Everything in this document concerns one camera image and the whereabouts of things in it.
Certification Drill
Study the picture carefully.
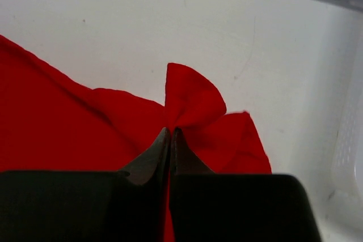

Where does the red t shirt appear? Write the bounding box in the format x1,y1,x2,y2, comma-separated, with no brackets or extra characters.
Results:
1,37,271,241

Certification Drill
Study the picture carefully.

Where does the white plastic basket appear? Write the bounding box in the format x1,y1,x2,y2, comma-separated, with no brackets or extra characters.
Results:
331,33,362,198

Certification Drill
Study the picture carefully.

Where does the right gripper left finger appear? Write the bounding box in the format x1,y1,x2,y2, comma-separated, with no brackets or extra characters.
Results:
1,129,170,241

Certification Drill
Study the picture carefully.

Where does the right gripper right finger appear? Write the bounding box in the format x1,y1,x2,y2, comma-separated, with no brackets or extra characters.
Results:
169,129,321,241

